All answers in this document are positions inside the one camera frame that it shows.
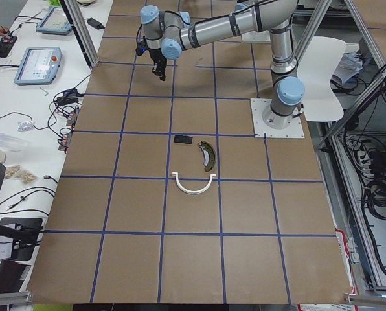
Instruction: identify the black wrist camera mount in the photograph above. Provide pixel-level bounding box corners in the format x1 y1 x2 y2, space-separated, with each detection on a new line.
135 38 148 56

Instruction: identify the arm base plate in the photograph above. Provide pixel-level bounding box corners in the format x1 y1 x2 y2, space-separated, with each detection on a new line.
250 98 304 139

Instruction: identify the teach pendant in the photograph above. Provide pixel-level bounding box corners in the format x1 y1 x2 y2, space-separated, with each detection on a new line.
36 6 72 35
14 47 62 86

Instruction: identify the white curved plastic part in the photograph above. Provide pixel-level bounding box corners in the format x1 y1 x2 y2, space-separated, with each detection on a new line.
172 172 218 196

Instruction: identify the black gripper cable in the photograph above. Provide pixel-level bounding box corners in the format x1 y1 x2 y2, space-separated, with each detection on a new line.
135 22 148 52

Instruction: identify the far teach pendant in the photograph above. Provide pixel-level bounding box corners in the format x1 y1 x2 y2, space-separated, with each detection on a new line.
36 6 72 35

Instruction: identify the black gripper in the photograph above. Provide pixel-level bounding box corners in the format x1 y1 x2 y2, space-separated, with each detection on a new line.
148 48 167 81

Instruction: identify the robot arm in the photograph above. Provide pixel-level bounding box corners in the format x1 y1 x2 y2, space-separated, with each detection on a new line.
135 1 305 130

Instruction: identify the black brake pad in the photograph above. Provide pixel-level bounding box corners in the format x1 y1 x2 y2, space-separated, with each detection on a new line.
174 135 193 144

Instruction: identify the olive brake shoe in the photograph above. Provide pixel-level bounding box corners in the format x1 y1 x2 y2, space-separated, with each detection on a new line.
198 141 216 172

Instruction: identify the aluminium frame post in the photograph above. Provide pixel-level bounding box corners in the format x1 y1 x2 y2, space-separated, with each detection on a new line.
60 0 99 68

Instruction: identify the near teach pendant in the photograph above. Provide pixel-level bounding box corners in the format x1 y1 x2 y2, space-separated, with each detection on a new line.
14 47 62 86

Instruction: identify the white chair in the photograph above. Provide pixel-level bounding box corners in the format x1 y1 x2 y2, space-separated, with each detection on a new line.
297 36 346 122

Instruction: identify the plastic water bottle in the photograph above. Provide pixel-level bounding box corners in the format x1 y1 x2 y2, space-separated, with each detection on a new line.
0 132 28 152

